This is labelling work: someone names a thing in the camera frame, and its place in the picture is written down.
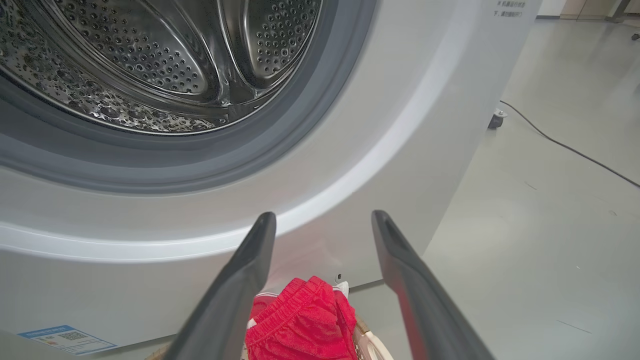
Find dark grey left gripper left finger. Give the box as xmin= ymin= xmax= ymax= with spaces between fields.
xmin=161 ymin=211 xmax=277 ymax=360

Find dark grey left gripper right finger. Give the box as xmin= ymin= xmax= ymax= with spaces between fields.
xmin=370 ymin=209 xmax=496 ymax=360

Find red clothes with white trim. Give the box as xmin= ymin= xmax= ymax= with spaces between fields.
xmin=245 ymin=276 xmax=358 ymax=360

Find cream perforated laundry basket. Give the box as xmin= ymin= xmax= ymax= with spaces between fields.
xmin=145 ymin=315 xmax=396 ymax=360

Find white front-load washing machine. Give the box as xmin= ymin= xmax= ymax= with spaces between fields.
xmin=0 ymin=0 xmax=543 ymax=351

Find blue white energy label sticker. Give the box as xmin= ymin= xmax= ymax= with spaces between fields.
xmin=16 ymin=325 xmax=118 ymax=356

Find black floor cable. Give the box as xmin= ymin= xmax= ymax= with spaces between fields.
xmin=500 ymin=100 xmax=640 ymax=190

